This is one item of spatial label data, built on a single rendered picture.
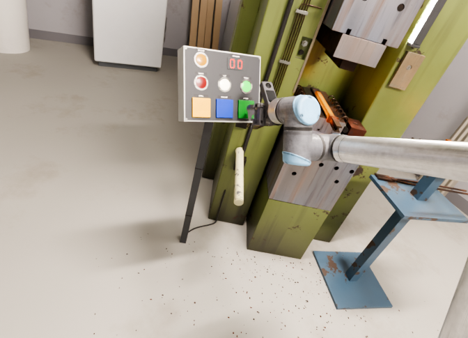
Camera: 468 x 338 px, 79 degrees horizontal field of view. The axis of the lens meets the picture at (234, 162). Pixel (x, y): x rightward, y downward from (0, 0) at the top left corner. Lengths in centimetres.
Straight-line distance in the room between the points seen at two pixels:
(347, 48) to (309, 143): 58
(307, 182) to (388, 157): 82
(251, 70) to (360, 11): 48
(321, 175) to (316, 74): 66
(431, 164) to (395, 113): 100
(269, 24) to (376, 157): 83
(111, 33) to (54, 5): 105
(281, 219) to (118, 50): 312
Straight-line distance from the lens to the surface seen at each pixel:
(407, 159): 81
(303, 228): 185
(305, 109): 88
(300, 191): 163
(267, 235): 187
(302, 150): 90
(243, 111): 121
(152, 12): 406
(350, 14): 135
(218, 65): 119
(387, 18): 141
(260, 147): 167
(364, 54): 141
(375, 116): 172
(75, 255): 186
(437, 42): 170
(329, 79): 192
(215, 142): 217
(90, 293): 172
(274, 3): 142
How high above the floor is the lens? 149
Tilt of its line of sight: 34 degrees down
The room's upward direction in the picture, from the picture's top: 17 degrees clockwise
